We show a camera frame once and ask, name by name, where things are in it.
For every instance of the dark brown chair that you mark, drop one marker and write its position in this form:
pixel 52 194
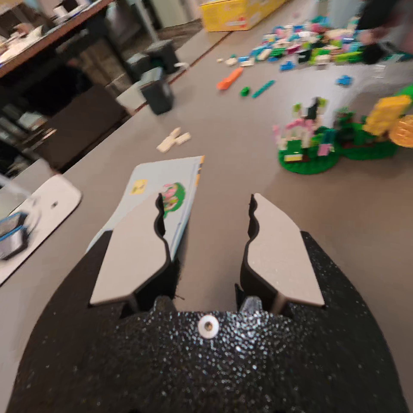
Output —
pixel 80 129

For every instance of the blue edged black device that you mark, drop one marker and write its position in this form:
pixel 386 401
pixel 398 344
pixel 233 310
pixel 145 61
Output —
pixel 13 237

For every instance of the white box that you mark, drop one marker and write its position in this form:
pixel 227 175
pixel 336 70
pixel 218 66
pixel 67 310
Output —
pixel 130 98

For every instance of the white lego piece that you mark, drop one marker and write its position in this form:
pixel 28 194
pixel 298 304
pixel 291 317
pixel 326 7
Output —
pixel 167 142
pixel 183 138

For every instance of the white tray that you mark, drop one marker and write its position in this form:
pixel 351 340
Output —
pixel 55 200

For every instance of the dark grey bin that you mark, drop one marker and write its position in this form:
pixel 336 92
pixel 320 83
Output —
pixel 163 56
pixel 158 96

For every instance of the pile of loose lego bricks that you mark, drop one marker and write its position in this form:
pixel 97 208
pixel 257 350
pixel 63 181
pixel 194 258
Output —
pixel 306 42

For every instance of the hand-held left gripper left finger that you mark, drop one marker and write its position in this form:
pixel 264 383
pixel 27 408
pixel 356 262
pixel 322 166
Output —
pixel 129 255

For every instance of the yellow cardboard box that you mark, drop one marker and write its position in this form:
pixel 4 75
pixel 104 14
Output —
pixel 232 14

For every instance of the small blue lego piece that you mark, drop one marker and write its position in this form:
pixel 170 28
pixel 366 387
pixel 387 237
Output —
pixel 344 80

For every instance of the lego instruction booklet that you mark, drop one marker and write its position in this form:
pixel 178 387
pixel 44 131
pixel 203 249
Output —
pixel 151 180

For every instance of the brown wooden table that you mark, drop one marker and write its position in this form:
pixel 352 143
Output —
pixel 48 35

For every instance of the long teal lego piece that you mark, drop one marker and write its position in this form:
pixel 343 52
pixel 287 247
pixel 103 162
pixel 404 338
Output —
pixel 263 89

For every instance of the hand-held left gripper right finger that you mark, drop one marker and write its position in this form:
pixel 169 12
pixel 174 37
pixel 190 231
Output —
pixel 284 258

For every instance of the green base lego model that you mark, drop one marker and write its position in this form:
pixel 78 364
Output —
pixel 306 161

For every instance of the person's right hand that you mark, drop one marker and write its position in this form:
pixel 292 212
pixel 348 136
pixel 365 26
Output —
pixel 369 36

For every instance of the small green lego piece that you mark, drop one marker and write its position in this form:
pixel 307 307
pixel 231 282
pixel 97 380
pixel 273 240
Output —
pixel 245 91

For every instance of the orange lego piece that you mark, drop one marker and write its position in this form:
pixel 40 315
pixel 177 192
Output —
pixel 229 79

